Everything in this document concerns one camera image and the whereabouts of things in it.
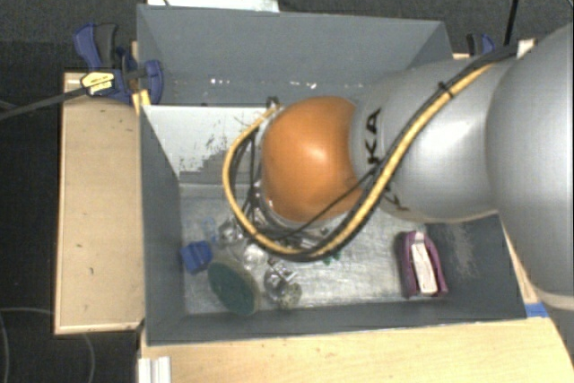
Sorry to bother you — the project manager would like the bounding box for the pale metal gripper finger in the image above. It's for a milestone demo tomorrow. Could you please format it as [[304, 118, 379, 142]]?
[[263, 265, 291, 292], [275, 282, 303, 310]]

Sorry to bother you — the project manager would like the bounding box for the green round sponge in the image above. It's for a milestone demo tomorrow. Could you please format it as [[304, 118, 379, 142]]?
[[206, 260, 262, 318]]

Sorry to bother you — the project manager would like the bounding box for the clear glass thing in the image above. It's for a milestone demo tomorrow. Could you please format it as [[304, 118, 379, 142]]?
[[216, 217, 246, 248]]

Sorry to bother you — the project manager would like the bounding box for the blue ribbed block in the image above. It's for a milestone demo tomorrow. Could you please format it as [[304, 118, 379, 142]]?
[[179, 239, 214, 275]]

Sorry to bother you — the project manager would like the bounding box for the grey metal bin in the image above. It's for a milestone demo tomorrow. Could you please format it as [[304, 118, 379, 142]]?
[[135, 4, 528, 347]]

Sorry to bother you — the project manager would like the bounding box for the pale wood board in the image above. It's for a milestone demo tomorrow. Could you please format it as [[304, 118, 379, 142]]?
[[53, 72, 147, 335]]

